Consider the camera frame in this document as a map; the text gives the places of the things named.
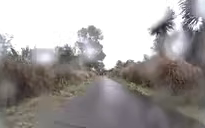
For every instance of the dirt verge with dry stalks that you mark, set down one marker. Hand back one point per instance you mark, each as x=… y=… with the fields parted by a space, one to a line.
x=26 y=113

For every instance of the row of trees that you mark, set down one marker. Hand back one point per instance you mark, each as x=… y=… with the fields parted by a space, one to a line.
x=6 y=46

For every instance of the row of dry brown bushes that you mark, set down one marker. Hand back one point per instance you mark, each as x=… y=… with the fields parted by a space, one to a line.
x=23 y=80
x=170 y=75

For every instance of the small dark tree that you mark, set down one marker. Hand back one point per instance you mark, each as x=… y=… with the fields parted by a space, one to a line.
x=65 y=53

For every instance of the palm tree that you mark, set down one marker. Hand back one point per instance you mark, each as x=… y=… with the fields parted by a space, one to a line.
x=161 y=30
x=193 y=36

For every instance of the tall leafy tree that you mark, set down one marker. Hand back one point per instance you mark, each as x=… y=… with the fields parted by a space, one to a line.
x=90 y=43

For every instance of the grass verge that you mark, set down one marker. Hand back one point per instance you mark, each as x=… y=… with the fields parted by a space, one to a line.
x=140 y=89

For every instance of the grey asphalt road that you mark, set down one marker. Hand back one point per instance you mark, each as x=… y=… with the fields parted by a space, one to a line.
x=106 y=106

